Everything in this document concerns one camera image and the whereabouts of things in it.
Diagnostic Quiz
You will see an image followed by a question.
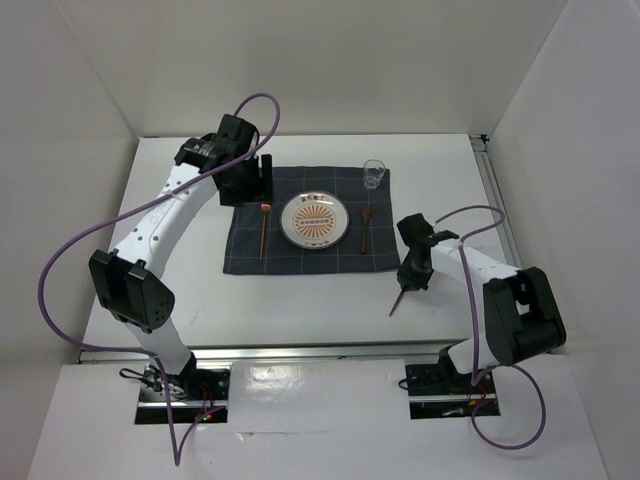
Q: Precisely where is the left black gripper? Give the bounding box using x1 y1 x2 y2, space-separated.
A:
218 153 274 208

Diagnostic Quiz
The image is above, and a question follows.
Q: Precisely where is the wooden knife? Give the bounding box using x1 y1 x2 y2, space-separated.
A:
388 288 406 317

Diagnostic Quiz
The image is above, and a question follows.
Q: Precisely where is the copper fork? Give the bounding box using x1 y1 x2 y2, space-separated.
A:
259 202 272 261

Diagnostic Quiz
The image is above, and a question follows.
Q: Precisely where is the orange patterned dinner plate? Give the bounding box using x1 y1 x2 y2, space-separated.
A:
279 191 350 250

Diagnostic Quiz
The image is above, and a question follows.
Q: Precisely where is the wooden spoon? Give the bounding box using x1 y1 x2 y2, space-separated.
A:
361 204 373 254

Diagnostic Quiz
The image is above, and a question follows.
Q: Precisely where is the dark grey checked cloth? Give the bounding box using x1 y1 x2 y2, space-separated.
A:
223 166 400 275

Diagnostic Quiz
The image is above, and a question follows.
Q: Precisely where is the clear drinking glass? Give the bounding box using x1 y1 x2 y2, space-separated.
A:
363 159 386 190

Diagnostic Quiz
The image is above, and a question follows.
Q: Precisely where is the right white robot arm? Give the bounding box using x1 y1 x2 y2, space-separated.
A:
396 213 567 392

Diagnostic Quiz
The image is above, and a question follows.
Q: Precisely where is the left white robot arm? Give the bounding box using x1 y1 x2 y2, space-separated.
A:
89 114 273 399

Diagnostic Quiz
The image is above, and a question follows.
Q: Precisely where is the aluminium rail front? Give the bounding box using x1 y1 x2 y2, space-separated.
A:
77 342 451 365

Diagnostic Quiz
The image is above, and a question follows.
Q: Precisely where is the aluminium rail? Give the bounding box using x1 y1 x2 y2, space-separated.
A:
469 134 522 266
77 342 451 365

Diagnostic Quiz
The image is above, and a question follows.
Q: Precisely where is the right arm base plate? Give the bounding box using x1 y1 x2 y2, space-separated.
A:
398 364 501 420

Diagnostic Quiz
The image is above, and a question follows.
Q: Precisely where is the aluminium rail right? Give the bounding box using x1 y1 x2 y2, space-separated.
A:
469 134 522 266

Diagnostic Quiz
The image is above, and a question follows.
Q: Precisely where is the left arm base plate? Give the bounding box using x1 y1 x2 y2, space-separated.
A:
133 365 231 425

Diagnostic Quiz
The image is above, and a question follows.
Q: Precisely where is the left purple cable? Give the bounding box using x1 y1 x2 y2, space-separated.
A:
38 93 280 466

